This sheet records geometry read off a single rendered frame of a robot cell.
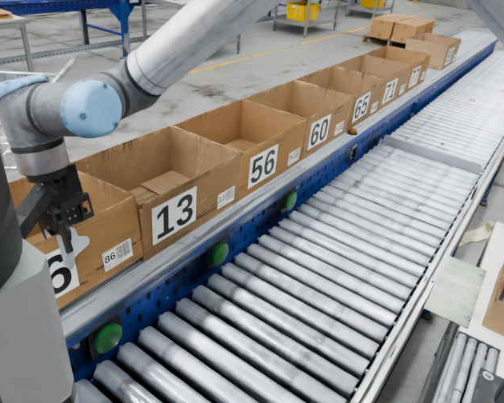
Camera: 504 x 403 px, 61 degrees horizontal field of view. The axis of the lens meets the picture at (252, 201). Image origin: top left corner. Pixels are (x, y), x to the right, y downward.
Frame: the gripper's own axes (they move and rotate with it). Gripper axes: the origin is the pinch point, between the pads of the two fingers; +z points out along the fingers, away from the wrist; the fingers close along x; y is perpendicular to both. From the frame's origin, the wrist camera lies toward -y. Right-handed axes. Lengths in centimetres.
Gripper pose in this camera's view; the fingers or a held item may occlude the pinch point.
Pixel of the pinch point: (65, 264)
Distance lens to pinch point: 96.8
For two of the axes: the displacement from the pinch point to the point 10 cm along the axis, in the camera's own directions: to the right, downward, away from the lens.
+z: 1.0, 9.0, 4.2
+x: -8.1, -1.7, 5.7
